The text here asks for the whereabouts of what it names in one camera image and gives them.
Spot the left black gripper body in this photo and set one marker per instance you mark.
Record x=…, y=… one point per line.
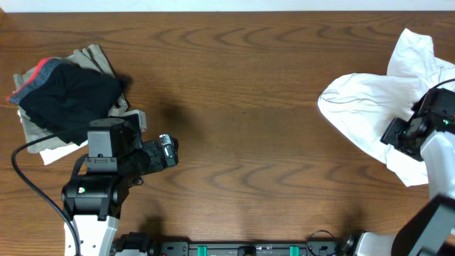
x=156, y=156

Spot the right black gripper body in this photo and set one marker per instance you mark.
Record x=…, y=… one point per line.
x=398, y=134

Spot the white graphic t-shirt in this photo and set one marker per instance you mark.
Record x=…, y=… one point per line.
x=362, y=105

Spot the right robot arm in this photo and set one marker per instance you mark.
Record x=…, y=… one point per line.
x=428, y=136

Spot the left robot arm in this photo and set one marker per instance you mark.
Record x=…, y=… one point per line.
x=118, y=159

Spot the white folded garment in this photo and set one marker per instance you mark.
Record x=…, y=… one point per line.
x=50, y=150

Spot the black folded garment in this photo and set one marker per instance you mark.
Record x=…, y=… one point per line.
x=61, y=98

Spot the khaki folded garment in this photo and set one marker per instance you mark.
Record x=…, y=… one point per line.
x=91, y=57

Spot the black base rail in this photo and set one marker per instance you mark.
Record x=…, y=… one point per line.
x=231, y=249

